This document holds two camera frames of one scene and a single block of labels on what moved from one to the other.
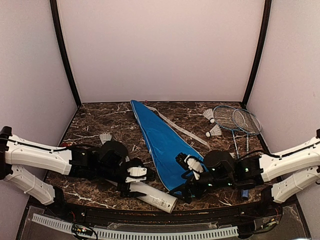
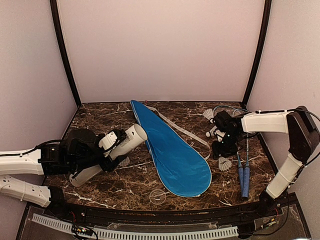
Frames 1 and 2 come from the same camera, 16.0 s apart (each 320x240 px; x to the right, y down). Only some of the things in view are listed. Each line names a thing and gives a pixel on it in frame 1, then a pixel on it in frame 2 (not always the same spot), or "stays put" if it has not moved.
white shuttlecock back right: (209, 114) stays put
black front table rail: (100, 214) stays put
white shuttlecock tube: (155, 196) -> (133, 135)
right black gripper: (186, 191) -> (217, 150)
